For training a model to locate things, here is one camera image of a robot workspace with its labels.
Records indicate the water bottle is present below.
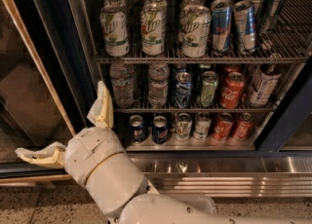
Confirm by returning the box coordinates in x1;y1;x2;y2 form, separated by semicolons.
109;63;134;108
148;63;170;108

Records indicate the glass fridge door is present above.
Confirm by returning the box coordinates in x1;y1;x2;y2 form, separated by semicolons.
0;0;98;180

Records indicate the right Red Bull can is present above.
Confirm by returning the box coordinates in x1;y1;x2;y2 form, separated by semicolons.
233;0;256;55

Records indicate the left 7up can bottom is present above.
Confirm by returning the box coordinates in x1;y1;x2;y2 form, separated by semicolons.
175;113;192;141

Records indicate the coca-cola can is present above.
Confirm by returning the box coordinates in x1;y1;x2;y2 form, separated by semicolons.
231;112;254;141
213;113;234;141

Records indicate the red Coca-Cola can middle shelf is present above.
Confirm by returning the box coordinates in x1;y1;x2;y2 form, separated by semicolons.
218;72;245;109

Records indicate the top wire shelf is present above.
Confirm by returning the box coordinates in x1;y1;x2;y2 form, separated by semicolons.
96;0;311;64

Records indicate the left Pepsi can bottom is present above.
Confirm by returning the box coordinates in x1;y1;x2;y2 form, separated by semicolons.
129;115;145;143

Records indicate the white tilted can middle shelf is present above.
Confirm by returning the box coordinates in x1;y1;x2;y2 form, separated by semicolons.
247;64;281;108

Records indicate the blue Pepsi can middle shelf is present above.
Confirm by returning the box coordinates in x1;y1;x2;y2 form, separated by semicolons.
174;72;193;108

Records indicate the red bull can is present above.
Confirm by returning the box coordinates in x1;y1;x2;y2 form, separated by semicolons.
211;0;232;54
233;0;256;55

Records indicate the right water bottle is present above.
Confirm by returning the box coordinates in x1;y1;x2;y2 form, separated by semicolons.
148;63;170;108

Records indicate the left Red Bull can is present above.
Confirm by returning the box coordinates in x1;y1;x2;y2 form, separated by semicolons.
211;0;232;54

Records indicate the left water bottle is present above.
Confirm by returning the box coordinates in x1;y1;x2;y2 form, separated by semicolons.
109;63;134;108

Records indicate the steel fridge base grille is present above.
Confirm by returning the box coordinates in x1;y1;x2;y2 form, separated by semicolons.
133;156;312;198

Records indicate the green soda can middle shelf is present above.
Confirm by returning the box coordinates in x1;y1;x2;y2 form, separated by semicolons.
200;71;218;107

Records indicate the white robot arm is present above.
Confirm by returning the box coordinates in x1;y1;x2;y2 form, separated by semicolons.
16;81;311;224

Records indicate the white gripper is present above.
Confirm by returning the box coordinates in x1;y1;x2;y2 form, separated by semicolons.
15;81;124;186

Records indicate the right Pepsi can bottom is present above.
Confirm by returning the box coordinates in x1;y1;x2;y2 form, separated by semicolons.
152;116;169;144

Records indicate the right Coca-Cola can bottom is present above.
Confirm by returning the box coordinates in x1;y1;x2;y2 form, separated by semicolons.
231;112;254;141

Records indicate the clear plastic bin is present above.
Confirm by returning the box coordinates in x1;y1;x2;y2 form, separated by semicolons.
169;194;216;214

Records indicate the left Coca-Cola can bottom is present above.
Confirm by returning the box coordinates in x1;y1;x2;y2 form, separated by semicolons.
213;113;234;141

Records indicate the right 7up can bottom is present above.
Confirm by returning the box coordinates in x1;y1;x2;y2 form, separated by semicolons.
193;112;212;140

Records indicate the pepsi can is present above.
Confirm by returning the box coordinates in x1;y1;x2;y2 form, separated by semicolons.
152;116;169;144
129;115;145;143

